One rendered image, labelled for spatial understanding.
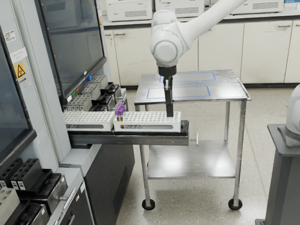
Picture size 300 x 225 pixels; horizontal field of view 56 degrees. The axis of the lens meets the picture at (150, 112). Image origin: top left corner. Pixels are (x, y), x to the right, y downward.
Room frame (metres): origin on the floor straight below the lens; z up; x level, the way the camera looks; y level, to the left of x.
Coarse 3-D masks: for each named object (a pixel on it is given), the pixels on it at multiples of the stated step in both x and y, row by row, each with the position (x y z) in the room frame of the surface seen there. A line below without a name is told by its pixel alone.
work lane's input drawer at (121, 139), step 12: (72, 132) 1.13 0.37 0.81; (84, 132) 1.12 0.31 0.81; (96, 132) 1.11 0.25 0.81; (108, 132) 1.09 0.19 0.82; (120, 132) 1.08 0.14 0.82; (132, 132) 1.07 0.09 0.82; (144, 132) 1.06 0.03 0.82; (156, 132) 1.05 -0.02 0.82; (168, 132) 1.05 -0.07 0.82; (180, 132) 1.04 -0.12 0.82; (120, 144) 1.07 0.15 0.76; (132, 144) 1.06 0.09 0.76; (144, 144) 1.05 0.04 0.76; (156, 144) 1.04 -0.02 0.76; (168, 144) 1.03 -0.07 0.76; (180, 144) 1.02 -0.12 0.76
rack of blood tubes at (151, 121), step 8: (128, 112) 1.18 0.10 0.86; (136, 112) 1.17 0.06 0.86; (144, 112) 1.16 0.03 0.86; (152, 112) 1.16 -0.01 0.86; (160, 112) 1.15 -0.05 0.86; (176, 112) 1.14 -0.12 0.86; (120, 120) 1.11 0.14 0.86; (128, 120) 1.10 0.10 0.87; (136, 120) 1.09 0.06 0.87; (144, 120) 1.09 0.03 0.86; (152, 120) 1.08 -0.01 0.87; (160, 120) 1.07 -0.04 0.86; (168, 120) 1.07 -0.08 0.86; (176, 120) 1.06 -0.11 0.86; (120, 128) 1.09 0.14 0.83; (128, 128) 1.09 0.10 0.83; (136, 128) 1.09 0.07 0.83; (144, 128) 1.11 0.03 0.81; (152, 128) 1.11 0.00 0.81; (160, 128) 1.10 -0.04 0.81; (168, 128) 1.09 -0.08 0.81; (176, 128) 1.04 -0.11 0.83
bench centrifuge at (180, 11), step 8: (160, 0) 3.41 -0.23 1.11; (168, 0) 3.39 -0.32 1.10; (176, 0) 3.38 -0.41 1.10; (184, 0) 3.36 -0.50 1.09; (192, 0) 3.34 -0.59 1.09; (200, 0) 3.33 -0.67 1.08; (160, 8) 3.41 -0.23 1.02; (168, 8) 3.39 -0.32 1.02; (176, 8) 3.38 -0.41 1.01; (184, 8) 3.36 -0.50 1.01; (192, 8) 3.34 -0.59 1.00; (200, 8) 3.33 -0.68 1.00; (176, 16) 3.38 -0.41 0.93; (184, 16) 3.36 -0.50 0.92; (192, 16) 3.35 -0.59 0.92
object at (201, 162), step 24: (192, 72) 1.76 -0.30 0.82; (216, 72) 1.72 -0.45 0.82; (144, 96) 1.44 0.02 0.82; (192, 96) 1.38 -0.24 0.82; (216, 96) 1.36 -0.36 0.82; (240, 96) 1.33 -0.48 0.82; (240, 120) 1.32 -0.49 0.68; (192, 144) 1.71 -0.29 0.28; (216, 144) 1.69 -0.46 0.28; (240, 144) 1.32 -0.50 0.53; (144, 168) 1.38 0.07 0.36; (168, 168) 1.46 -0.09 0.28; (192, 168) 1.44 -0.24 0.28; (216, 168) 1.42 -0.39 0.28; (240, 168) 1.31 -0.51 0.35
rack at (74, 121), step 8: (64, 112) 1.24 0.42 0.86; (72, 112) 1.23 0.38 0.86; (80, 112) 1.23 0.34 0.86; (88, 112) 1.22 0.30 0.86; (96, 112) 1.21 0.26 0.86; (104, 112) 1.20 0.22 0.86; (112, 112) 1.19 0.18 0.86; (64, 120) 1.16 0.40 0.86; (72, 120) 1.16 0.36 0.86; (80, 120) 1.14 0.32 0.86; (88, 120) 1.13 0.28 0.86; (96, 120) 1.13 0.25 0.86; (104, 120) 1.12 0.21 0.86; (112, 120) 1.15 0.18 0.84; (72, 128) 1.14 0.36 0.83; (80, 128) 1.17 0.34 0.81; (88, 128) 1.16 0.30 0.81; (96, 128) 1.15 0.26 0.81; (104, 128) 1.10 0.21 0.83
